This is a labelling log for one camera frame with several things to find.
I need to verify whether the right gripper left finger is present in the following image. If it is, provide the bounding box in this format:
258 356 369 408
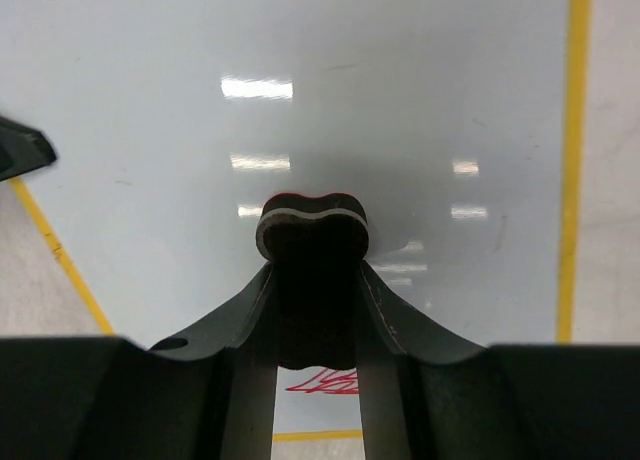
150 265 277 459

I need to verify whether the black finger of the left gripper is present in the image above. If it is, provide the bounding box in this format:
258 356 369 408
0 117 58 181

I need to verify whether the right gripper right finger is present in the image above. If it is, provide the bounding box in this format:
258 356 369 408
355 263 483 459

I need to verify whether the black felt whiteboard eraser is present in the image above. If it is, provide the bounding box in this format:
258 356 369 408
255 192 369 370

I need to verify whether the yellow framed whiteboard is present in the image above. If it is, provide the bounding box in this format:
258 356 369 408
0 0 594 443

